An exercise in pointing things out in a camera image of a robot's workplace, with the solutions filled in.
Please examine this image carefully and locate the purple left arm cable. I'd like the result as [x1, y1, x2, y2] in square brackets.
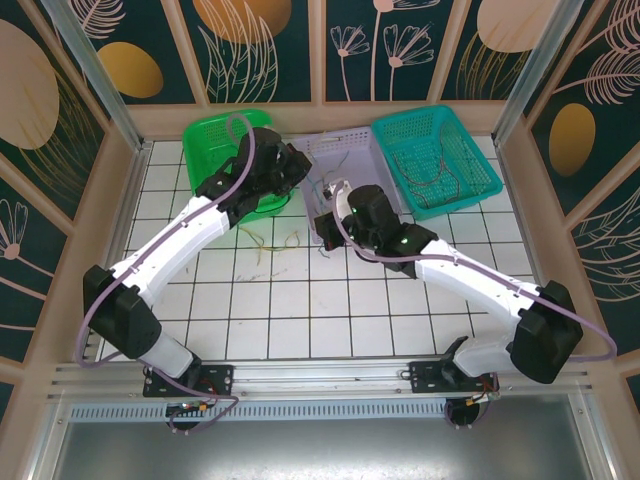
[74, 113, 261, 370]

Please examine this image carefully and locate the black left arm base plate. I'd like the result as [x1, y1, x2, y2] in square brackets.
[143, 363, 236, 399]

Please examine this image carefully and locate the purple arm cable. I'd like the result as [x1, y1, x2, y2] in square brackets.
[332, 182, 617, 362]
[74, 113, 261, 370]

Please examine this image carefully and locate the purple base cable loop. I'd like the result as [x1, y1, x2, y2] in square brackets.
[149, 377, 239, 435]
[443, 394, 494, 432]

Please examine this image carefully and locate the slotted grey cable duct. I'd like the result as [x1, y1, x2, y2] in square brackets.
[68, 402, 451, 422]

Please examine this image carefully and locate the lavender plastic basket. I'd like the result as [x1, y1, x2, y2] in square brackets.
[291, 125, 404, 246]

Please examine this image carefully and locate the aluminium side rail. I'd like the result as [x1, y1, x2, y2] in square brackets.
[85, 141, 153, 359]
[492, 139, 569, 311]

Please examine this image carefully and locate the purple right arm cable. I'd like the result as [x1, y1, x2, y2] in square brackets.
[332, 182, 617, 362]

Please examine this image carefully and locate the dark red jumper cable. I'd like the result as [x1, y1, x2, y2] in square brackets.
[392, 148, 454, 189]
[422, 119, 470, 202]

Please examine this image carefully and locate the teal plastic basket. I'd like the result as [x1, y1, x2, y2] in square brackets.
[370, 103, 504, 222]

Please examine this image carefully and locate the grey metal panel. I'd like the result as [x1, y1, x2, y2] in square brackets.
[49, 419, 596, 480]

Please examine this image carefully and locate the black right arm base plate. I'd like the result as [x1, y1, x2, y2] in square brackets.
[408, 360, 501, 396]

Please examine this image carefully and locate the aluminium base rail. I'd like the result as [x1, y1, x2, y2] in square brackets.
[47, 355, 594, 401]

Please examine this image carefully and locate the aluminium frame post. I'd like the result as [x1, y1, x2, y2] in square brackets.
[39, 0, 152, 156]
[491, 0, 599, 146]

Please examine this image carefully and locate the green plastic basket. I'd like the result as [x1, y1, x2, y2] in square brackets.
[182, 107, 294, 219]

